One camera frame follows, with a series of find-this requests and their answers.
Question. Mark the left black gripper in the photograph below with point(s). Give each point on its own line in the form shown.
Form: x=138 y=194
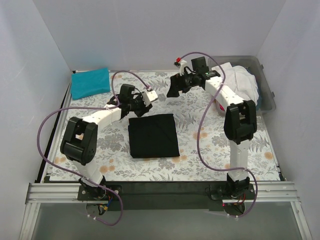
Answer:
x=139 y=107

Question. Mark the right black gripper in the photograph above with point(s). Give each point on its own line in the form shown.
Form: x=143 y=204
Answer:
x=179 y=83

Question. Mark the black t shirt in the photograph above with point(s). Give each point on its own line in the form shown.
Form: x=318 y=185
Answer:
x=153 y=136

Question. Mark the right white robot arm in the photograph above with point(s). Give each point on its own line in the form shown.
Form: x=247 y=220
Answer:
x=240 y=122

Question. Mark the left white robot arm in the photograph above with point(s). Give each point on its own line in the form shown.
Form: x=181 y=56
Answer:
x=79 y=143

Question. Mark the folded teal t shirt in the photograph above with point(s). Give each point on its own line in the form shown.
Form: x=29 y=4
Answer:
x=89 y=83

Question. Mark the white t shirt in bin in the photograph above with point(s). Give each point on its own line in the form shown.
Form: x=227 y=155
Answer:
x=240 y=81

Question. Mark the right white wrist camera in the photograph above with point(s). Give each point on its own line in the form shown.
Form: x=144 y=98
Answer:
x=181 y=64

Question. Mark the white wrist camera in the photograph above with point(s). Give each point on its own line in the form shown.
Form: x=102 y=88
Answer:
x=181 y=64
x=149 y=96

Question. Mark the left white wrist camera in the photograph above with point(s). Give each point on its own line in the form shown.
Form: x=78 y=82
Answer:
x=149 y=96

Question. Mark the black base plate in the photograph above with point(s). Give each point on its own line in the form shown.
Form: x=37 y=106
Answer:
x=172 y=195

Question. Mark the aluminium frame rail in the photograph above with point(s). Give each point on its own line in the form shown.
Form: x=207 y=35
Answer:
x=72 y=192

